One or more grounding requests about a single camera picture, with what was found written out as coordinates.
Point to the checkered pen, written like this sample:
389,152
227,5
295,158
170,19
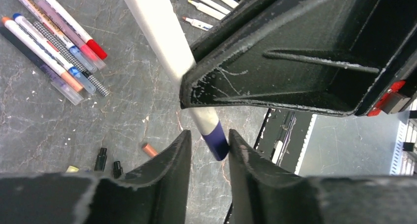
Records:
82,72

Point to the black marker cap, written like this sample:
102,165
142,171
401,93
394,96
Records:
117,169
101,159

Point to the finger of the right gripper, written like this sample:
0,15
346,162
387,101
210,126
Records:
329,57

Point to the brown marker cap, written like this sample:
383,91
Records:
149,150

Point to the brown capped white marker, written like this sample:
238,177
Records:
198,24

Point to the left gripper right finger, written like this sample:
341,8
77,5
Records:
360,199

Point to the pink capped marker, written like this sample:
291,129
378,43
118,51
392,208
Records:
91,56

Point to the purple capped marker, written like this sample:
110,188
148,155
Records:
159,24

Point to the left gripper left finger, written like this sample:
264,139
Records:
154,193

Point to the purple marker cap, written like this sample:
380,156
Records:
217,142

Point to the yellow marker cap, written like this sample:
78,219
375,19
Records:
72,169

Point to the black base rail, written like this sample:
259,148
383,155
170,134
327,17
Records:
280,138

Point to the orange capped white marker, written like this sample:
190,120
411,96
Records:
40,51

